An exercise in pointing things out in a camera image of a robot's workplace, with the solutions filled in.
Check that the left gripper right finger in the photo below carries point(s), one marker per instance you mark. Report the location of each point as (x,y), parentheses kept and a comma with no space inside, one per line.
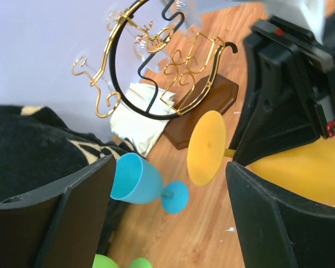
(278,228)

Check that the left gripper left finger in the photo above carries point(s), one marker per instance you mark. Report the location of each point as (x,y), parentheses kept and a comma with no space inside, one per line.
(58,224)

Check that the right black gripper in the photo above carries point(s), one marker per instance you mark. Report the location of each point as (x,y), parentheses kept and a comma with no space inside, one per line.
(290,97)

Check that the yellow plastic goblet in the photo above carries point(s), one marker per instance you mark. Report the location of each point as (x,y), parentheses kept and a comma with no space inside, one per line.
(308,170)

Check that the blue plastic goblet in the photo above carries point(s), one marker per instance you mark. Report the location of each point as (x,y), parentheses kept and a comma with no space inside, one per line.
(137,181)

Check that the gold and black wine glass rack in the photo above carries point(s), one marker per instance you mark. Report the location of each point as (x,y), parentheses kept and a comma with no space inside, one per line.
(189,81)

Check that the short clear wine glass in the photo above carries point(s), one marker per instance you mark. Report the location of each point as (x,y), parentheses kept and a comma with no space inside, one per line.
(151,47)

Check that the green plastic goblet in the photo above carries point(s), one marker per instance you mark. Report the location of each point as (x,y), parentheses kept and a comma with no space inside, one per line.
(103,261)

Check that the black floral plush pillow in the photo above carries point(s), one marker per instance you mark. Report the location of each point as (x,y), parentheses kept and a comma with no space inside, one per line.
(37,148)

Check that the folded cream cloth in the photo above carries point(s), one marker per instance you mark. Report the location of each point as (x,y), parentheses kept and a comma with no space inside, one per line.
(141,131)

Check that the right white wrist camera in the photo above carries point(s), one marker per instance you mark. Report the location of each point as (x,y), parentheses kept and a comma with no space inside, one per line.
(307,14)

